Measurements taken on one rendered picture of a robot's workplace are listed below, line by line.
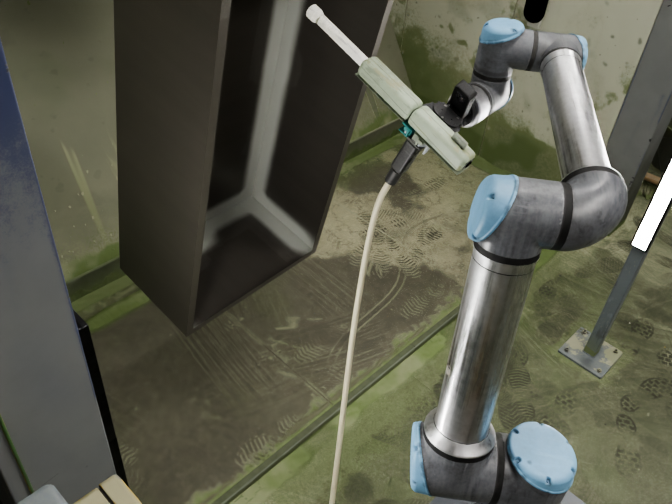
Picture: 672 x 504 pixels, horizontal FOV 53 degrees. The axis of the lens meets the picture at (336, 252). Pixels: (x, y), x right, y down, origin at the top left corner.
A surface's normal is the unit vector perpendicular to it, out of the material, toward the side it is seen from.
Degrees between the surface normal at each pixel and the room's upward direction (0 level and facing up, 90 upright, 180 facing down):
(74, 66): 57
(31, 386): 90
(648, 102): 90
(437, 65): 90
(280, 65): 90
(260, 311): 0
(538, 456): 5
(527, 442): 5
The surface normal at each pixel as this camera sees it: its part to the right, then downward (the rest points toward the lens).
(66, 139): 0.64, 0.01
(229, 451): 0.07, -0.75
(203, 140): -0.66, 0.45
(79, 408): 0.71, 0.50
